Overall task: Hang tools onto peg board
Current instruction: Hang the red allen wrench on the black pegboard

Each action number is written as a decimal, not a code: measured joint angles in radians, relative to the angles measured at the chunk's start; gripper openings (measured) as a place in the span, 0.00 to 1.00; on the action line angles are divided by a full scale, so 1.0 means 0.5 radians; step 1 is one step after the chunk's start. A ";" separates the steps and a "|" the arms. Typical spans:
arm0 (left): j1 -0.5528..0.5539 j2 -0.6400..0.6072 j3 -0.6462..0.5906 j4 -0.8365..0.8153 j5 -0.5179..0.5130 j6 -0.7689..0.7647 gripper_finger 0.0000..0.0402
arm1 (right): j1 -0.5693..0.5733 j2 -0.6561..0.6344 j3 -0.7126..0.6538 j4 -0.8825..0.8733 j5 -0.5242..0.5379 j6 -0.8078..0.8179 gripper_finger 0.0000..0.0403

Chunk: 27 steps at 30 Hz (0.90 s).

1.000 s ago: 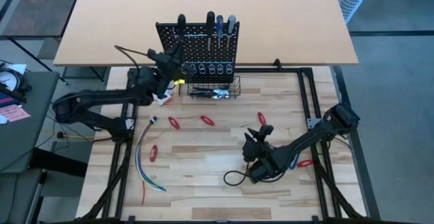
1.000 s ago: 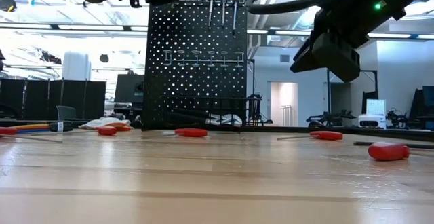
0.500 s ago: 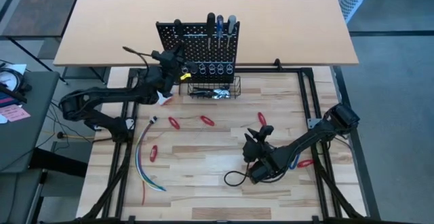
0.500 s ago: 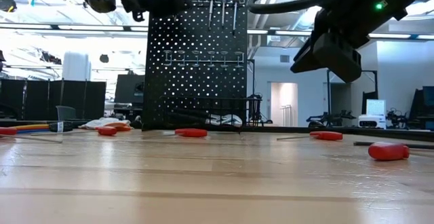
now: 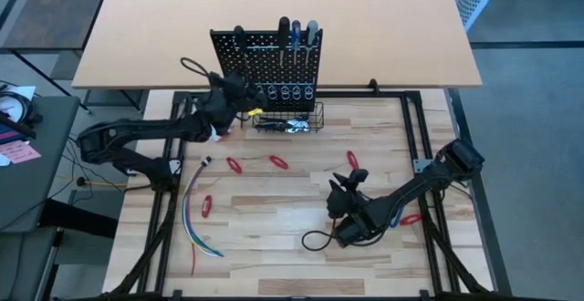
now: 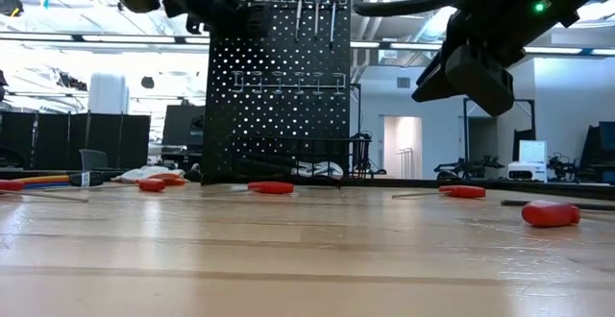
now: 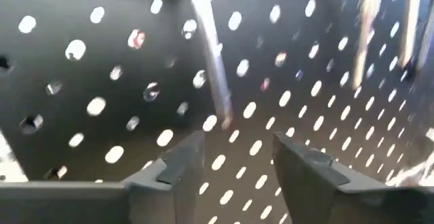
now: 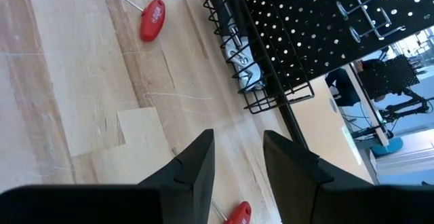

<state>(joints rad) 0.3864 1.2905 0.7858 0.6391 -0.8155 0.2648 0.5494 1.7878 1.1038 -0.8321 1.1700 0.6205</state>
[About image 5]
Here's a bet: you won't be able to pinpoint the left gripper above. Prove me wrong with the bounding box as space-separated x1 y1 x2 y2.
214 75 268 118

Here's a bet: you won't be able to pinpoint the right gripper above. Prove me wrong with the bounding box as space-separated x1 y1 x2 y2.
326 168 370 223

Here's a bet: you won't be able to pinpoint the black pliers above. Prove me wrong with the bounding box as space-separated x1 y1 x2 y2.
254 119 291 132

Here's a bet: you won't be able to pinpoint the ribbed black-handled screwdriver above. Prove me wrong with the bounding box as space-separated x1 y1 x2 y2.
233 25 250 67

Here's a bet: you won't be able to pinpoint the large black-handled screwdriver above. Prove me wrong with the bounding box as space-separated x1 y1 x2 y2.
276 16 291 67

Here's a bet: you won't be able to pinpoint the blue-handled screwdriver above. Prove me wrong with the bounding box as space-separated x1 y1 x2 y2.
290 19 302 65

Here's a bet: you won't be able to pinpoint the grey-handled screwdriver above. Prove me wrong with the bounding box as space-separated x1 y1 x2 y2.
304 19 319 65

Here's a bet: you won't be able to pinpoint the black metal peg board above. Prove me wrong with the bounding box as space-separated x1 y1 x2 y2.
209 27 325 113

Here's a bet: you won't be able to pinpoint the light wooden desk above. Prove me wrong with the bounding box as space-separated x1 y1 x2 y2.
71 0 484 90

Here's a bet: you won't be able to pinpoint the white paper sheet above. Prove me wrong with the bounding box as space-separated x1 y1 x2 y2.
0 85 37 110

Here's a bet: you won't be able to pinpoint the grey side table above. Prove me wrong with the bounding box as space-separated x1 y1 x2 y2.
0 94 82 234

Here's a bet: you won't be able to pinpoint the pink paper sheet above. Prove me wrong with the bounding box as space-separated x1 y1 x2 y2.
0 139 43 165

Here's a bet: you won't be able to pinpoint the silver ring hook rail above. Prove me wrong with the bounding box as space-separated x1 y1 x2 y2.
266 84 316 102

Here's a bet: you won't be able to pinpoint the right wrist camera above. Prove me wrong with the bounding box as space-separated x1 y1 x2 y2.
335 221 367 248

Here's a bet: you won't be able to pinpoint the black wire basket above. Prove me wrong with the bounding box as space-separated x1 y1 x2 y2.
251 101 326 134

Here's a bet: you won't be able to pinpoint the silver screwdriver holder rail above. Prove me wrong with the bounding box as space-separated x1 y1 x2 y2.
240 43 317 52

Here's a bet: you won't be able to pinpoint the black right camera cable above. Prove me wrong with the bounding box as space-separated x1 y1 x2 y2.
300 229 341 253

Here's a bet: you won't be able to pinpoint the black camera cable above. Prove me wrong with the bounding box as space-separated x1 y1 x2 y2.
180 57 212 79
300 229 341 253

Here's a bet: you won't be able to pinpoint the black left camera cable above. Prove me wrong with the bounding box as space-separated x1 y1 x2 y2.
180 57 212 79

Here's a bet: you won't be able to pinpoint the black aluminium rig frame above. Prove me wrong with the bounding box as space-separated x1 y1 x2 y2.
102 88 515 301

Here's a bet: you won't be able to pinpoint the coloured wire bundle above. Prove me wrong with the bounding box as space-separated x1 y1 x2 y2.
181 154 225 278

